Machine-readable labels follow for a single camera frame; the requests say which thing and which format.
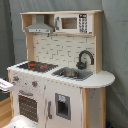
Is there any white toy microwave door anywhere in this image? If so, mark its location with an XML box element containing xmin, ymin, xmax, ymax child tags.
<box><xmin>55</xmin><ymin>14</ymin><xmax>92</xmax><ymax>33</ymax></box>

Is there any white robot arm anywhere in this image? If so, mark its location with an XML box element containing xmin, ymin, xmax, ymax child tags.
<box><xmin>0</xmin><ymin>78</ymin><xmax>45</xmax><ymax>128</ymax></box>

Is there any white wooden toy kitchen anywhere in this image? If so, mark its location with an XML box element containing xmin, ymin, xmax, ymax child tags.
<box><xmin>8</xmin><ymin>10</ymin><xmax>115</xmax><ymax>128</ymax></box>

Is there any grey toy sink basin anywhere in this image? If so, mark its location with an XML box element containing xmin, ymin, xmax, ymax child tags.
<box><xmin>53</xmin><ymin>67</ymin><xmax>92</xmax><ymax>81</ymax></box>

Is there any black toy faucet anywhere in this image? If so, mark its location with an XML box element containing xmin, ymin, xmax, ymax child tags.
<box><xmin>76</xmin><ymin>50</ymin><xmax>94</xmax><ymax>70</ymax></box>

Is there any black toy stovetop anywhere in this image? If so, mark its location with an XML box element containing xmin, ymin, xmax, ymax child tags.
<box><xmin>20</xmin><ymin>61</ymin><xmax>56</xmax><ymax>72</ymax></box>

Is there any right red stove knob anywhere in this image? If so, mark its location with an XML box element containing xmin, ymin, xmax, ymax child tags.
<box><xmin>32</xmin><ymin>81</ymin><xmax>38</xmax><ymax>87</ymax></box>

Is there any red stove knob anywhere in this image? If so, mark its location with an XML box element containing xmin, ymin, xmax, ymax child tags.
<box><xmin>32</xmin><ymin>81</ymin><xmax>38</xmax><ymax>87</ymax></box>
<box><xmin>13</xmin><ymin>76</ymin><xmax>19</xmax><ymax>81</ymax></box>

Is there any grey toy ice dispenser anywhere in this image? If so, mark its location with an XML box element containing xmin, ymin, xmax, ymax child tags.
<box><xmin>55</xmin><ymin>93</ymin><xmax>71</xmax><ymax>120</ymax></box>

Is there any grey toy range hood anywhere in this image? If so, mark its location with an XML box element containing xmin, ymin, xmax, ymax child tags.
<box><xmin>25</xmin><ymin>15</ymin><xmax>54</xmax><ymax>34</ymax></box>

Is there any left red stove knob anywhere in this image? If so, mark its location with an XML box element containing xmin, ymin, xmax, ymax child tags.
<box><xmin>13</xmin><ymin>76</ymin><xmax>19</xmax><ymax>81</ymax></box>

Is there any toy oven door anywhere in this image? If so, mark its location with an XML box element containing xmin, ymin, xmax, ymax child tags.
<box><xmin>18</xmin><ymin>90</ymin><xmax>38</xmax><ymax>122</ymax></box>

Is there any grey cabinet door handle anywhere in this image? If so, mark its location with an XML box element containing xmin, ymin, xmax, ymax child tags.
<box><xmin>48</xmin><ymin>101</ymin><xmax>52</xmax><ymax>119</ymax></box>

